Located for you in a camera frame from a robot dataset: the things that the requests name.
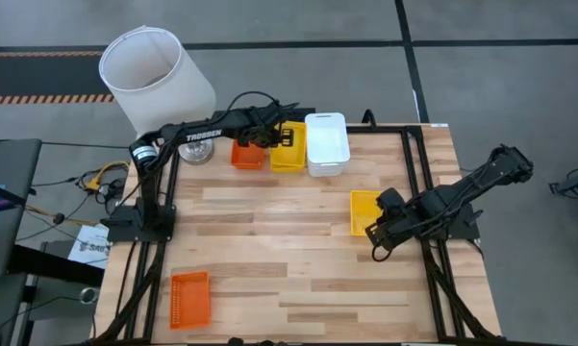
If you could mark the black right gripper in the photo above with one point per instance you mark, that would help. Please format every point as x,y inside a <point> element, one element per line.
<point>401,227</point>

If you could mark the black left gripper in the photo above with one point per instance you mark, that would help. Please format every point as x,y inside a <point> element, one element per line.
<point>262,127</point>

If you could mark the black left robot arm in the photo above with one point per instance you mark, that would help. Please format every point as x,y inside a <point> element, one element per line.
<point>204,134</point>

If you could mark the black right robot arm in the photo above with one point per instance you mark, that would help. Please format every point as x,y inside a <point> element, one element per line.
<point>461,194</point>

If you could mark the white lampshade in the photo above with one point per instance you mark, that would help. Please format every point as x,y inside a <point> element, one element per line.
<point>173,106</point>

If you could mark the white printed paper sheet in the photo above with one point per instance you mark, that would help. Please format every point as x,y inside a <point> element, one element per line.
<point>91,245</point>

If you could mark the small round metal disc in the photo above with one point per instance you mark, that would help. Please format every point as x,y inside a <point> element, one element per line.
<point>89,295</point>

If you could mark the black metal table frame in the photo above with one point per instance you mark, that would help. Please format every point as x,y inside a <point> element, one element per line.
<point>389,129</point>

